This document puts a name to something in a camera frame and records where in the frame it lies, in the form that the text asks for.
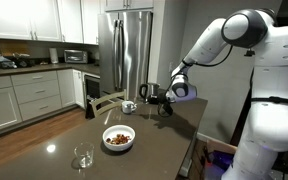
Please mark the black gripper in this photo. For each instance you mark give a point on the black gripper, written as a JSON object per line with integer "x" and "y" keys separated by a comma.
{"x": 164, "y": 97}

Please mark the mixed nuts and dried fruit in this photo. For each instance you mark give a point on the mixed nuts and dried fruit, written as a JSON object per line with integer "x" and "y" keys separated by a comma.
{"x": 118, "y": 139}

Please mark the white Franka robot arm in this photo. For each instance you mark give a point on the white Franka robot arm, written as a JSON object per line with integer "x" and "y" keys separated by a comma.
{"x": 274, "y": 100}

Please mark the white ceramic cup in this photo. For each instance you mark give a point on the white ceramic cup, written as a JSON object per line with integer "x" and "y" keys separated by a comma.
{"x": 127, "y": 108}

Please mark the white ceramic bowl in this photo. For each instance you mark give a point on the white ceramic bowl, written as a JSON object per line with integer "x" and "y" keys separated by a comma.
{"x": 117, "y": 130}

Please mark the stainless steel electric kettle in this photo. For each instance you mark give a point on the stainless steel electric kettle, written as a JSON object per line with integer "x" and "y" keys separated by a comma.
{"x": 152, "y": 88}

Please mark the wooden chair back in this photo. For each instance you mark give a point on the wooden chair back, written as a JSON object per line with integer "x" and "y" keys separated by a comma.
{"x": 104, "y": 101}

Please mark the stainless steel refrigerator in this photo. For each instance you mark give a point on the stainless steel refrigerator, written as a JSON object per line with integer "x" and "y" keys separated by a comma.
{"x": 130, "y": 53}

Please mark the black under-counter oven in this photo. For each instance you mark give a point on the black under-counter oven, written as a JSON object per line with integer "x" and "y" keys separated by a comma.
{"x": 92, "y": 90}

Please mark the wooden box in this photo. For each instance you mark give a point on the wooden box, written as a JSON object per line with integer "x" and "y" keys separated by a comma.
{"x": 220, "y": 146}

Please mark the silver toaster oven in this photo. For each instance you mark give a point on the silver toaster oven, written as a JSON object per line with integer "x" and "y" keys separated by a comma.
{"x": 75, "y": 56}

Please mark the clear drinking glass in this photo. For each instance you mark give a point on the clear drinking glass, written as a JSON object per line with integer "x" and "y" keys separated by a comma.
{"x": 84, "y": 156}

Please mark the white cabinet over refrigerator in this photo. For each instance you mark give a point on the white cabinet over refrigerator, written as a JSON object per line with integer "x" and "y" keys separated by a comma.
{"x": 127, "y": 4}

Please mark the white paper towel roll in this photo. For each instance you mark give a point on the white paper towel roll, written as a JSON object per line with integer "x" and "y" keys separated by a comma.
{"x": 53, "y": 55}

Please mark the white lower kitchen cabinets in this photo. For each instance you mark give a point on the white lower kitchen cabinets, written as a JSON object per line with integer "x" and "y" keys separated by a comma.
{"x": 34, "y": 96}

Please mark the white kitchen cabinets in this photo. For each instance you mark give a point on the white kitchen cabinets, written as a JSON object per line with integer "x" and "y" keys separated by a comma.
{"x": 40, "y": 20}
{"x": 34, "y": 96}

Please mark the white upper kitchen cabinets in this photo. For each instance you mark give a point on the white upper kitchen cabinets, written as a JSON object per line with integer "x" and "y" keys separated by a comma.
{"x": 40, "y": 20}

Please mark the wooden cutting board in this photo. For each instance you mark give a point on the wooden cutting board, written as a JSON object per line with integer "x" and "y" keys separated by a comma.
{"x": 12, "y": 47}

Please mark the dish rack with dishes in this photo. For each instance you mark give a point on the dish rack with dishes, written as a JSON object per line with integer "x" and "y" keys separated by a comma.
{"x": 7, "y": 62}

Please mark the black camera stand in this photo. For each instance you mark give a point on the black camera stand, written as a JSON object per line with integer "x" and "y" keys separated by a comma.
{"x": 249, "y": 52}

